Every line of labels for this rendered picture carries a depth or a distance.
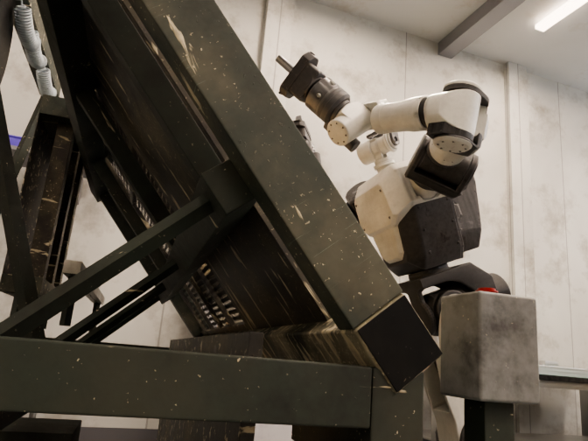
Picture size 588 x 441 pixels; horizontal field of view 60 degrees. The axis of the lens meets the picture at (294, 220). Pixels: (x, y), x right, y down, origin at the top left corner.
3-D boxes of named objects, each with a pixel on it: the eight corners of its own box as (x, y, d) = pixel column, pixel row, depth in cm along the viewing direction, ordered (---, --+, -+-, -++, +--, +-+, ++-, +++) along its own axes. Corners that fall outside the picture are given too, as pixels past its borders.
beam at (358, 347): (397, 396, 78) (446, 354, 82) (353, 330, 79) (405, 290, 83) (206, 358, 284) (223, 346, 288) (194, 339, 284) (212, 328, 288)
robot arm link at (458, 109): (373, 135, 111) (452, 126, 96) (382, 91, 112) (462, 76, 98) (401, 153, 118) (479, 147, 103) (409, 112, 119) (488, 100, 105)
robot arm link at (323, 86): (304, 45, 120) (339, 76, 117) (318, 56, 129) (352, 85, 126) (271, 89, 124) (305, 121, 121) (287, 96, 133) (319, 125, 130)
